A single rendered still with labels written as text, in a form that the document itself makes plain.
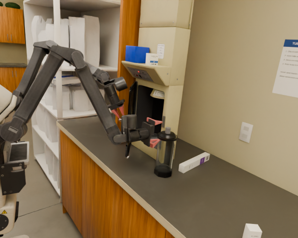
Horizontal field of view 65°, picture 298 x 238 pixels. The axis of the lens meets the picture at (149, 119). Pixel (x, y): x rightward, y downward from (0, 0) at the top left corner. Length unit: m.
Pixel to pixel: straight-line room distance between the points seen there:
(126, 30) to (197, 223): 1.13
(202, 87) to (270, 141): 0.56
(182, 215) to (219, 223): 0.15
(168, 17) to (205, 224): 1.00
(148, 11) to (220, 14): 0.47
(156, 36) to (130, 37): 0.22
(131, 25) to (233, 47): 0.64
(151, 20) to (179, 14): 0.20
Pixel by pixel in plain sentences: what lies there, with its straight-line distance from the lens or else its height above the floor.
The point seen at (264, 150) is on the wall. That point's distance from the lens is 1.50.
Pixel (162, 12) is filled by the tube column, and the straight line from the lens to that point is 1.36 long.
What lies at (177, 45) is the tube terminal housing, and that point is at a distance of 1.28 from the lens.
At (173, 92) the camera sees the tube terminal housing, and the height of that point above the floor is 1.37.
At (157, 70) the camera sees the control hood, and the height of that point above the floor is 1.49.
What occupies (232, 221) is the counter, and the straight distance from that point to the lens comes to 1.11.
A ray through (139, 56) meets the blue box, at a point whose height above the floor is 1.54.
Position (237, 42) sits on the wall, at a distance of 1.55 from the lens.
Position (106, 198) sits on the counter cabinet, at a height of 0.69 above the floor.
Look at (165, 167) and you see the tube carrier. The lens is 1.26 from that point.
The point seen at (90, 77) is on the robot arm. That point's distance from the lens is 1.02.
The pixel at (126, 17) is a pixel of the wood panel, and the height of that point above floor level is 1.76.
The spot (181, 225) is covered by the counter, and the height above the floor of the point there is 0.94.
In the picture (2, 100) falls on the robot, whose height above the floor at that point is 1.33.
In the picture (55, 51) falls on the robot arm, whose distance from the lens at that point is 1.02.
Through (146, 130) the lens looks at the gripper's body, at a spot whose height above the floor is 1.22.
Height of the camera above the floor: 1.60
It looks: 17 degrees down
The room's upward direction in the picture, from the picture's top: 5 degrees clockwise
